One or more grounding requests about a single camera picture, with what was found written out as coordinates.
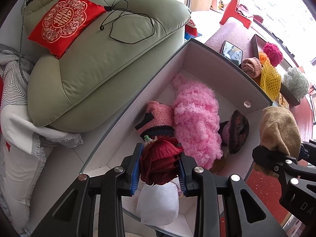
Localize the pink fluffy chenille cloth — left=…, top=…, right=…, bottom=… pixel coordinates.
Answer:
left=171, top=73, right=224, bottom=171

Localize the black charging cable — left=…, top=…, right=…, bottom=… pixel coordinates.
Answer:
left=99, top=0, right=155, bottom=45

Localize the pink knit sock dark cuff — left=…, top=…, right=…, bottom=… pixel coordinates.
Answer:
left=135, top=101, right=176, bottom=139

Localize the grey storage box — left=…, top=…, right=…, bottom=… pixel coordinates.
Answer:
left=79, top=38, right=273, bottom=237

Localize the magenta pompom ball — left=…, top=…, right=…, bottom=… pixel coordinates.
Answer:
left=263, top=42, right=284, bottom=67

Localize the peach knit sock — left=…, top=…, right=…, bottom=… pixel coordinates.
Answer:
left=241, top=57, right=262, bottom=79

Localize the dark purple knit sock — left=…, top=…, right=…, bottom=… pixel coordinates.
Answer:
left=218, top=110, right=250, bottom=155

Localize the red brush broom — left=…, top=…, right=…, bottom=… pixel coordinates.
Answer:
left=185, top=20, right=202, bottom=40

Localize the yellow foam net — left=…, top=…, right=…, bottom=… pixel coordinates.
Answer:
left=259, top=60, right=282, bottom=101

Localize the grey braided charging cable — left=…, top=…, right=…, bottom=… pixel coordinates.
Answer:
left=18, top=0, right=36, bottom=84

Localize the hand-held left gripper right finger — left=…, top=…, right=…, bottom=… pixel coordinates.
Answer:
left=178, top=152, right=288, bottom=237

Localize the red plastic stool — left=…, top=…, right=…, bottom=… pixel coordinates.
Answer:
left=219, top=0, right=255, bottom=28

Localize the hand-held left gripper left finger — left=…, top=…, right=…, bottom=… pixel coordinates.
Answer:
left=30, top=143, right=145, bottom=237

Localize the tan knit hat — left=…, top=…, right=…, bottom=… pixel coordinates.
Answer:
left=253, top=106, right=302, bottom=176

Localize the orange foam net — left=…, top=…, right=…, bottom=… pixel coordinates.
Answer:
left=258, top=52, right=271, bottom=66

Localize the grey shallow tray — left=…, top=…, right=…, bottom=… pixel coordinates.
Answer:
left=251, top=33, right=301, bottom=106

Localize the green leather sofa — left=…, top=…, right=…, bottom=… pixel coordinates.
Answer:
left=23, top=0, right=192, bottom=132

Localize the dark red fabric rose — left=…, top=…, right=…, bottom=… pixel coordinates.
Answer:
left=139, top=135, right=184, bottom=186

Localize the white fringed blanket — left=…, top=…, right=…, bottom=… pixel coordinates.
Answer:
left=0, top=43, right=84, bottom=235

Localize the green mesh bath pouf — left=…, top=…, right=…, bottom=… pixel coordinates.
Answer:
left=283, top=67, right=309, bottom=100

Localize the red embroidered cushion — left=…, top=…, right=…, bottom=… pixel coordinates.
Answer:
left=28, top=0, right=107, bottom=60

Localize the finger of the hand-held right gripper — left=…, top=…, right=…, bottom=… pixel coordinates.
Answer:
left=299, top=139, right=316, bottom=167
left=252, top=145, right=316, bottom=186

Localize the white paper bundle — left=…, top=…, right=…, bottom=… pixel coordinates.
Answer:
left=136, top=178, right=180, bottom=226

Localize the black smartphone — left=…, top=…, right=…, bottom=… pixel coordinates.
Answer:
left=220, top=40, right=244, bottom=66

